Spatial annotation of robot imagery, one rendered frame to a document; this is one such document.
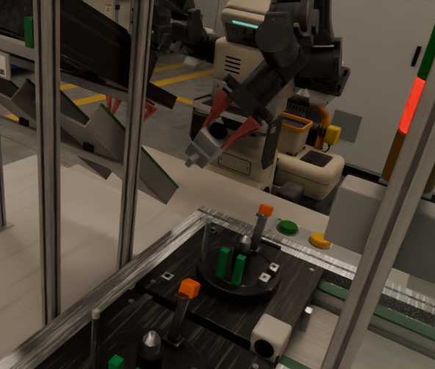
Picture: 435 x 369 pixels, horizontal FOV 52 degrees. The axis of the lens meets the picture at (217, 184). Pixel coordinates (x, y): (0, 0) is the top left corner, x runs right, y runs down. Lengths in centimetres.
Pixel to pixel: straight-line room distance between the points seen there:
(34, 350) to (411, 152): 50
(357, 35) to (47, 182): 321
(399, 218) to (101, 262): 63
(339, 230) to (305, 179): 119
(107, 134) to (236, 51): 76
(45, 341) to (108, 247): 37
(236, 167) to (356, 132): 232
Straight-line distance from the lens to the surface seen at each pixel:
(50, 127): 55
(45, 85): 54
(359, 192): 48
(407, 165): 43
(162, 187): 85
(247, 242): 71
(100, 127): 69
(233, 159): 147
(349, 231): 50
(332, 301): 82
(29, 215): 108
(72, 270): 91
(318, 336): 77
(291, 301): 73
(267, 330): 64
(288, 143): 171
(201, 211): 94
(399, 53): 358
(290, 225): 92
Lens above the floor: 142
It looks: 26 degrees down
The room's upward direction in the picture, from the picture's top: 10 degrees clockwise
